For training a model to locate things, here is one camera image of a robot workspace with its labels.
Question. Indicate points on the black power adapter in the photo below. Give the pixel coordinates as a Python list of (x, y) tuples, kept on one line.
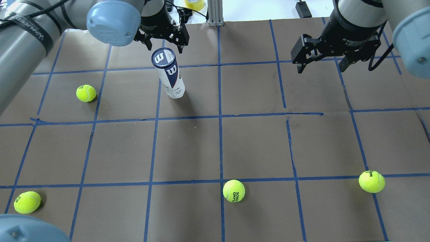
[(303, 9)]

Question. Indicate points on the tennis ball front centre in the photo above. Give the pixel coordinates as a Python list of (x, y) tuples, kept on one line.
[(372, 181)]

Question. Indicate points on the aluminium frame post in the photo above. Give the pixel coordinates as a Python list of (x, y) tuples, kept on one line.
[(215, 13)]

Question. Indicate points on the tennis ball far left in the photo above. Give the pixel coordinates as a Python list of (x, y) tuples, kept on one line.
[(27, 202)]

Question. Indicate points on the tennis ball near base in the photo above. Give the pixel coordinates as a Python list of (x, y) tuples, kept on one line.
[(234, 191)]

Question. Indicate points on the white tennis ball can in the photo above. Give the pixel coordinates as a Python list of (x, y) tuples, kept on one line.
[(164, 61)]

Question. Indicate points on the yellow tape roll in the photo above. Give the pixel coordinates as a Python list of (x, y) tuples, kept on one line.
[(196, 5)]

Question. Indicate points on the tennis ball middle grid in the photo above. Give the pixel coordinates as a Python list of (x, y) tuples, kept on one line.
[(86, 93)]

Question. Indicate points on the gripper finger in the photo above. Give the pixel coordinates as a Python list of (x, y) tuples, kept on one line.
[(304, 52), (144, 39), (350, 57), (180, 37)]

